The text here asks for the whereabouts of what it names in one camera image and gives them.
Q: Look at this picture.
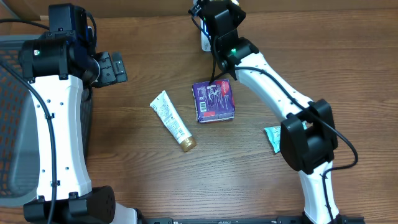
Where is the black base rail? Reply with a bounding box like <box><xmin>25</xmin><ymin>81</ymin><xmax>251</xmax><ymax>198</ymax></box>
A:
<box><xmin>136</xmin><ymin>216</ymin><xmax>366</xmax><ymax>224</ymax></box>

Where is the grey plastic shopping basket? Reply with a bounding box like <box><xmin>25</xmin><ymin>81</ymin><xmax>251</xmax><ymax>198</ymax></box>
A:
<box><xmin>1</xmin><ymin>34</ymin><xmax>93</xmax><ymax>207</ymax></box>

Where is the white conditioner tube gold cap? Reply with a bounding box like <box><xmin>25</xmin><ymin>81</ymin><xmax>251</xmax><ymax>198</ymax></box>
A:
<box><xmin>150</xmin><ymin>90</ymin><xmax>197</xmax><ymax>152</ymax></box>

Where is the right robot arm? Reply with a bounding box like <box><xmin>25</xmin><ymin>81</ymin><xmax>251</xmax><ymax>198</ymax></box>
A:
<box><xmin>188</xmin><ymin>0</ymin><xmax>340</xmax><ymax>223</ymax></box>

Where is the purple Carefree pad pack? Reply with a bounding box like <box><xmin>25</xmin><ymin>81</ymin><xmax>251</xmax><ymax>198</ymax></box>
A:
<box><xmin>192</xmin><ymin>79</ymin><xmax>235</xmax><ymax>123</ymax></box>

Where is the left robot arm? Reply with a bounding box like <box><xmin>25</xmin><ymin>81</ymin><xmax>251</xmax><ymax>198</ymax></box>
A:
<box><xmin>19</xmin><ymin>4</ymin><xmax>139</xmax><ymax>223</ymax></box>

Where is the white barcode scanner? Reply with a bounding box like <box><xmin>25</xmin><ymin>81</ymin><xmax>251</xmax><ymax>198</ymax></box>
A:
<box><xmin>201</xmin><ymin>32</ymin><xmax>211</xmax><ymax>52</ymax></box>

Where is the mint green wipes packet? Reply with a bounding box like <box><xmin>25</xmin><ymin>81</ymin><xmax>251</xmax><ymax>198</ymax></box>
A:
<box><xmin>264</xmin><ymin>121</ymin><xmax>308</xmax><ymax>154</ymax></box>

